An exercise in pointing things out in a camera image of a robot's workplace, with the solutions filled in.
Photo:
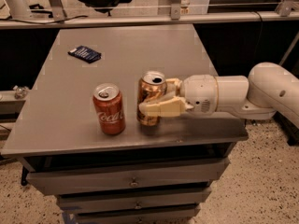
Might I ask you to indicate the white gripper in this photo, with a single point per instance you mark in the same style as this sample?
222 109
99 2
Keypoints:
198 92

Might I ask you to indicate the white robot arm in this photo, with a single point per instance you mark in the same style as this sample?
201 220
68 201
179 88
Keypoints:
267 89

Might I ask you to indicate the top grey drawer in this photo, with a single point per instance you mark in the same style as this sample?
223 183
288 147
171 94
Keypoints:
128 176

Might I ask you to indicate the bottom grey drawer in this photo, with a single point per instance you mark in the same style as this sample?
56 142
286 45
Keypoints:
140 216

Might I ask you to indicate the red Coca-Cola can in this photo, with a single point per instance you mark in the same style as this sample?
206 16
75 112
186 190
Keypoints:
107 101

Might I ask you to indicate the grey drawer cabinet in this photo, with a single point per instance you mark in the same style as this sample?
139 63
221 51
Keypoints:
58 129

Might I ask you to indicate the small crumpled clear object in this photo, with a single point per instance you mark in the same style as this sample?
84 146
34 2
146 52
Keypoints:
20 92

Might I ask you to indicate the grey metal rail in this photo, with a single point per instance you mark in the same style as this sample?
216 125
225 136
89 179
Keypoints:
82 21

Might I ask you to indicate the middle grey drawer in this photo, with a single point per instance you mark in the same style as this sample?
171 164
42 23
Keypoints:
134 200

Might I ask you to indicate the grey drawer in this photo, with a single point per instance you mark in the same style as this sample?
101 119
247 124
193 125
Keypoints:
140 216
134 200
128 176

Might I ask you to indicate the orange soda can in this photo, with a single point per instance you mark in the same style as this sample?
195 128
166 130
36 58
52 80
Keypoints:
151 85

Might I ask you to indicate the dark blue snack packet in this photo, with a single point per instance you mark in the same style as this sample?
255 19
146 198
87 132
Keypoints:
85 54

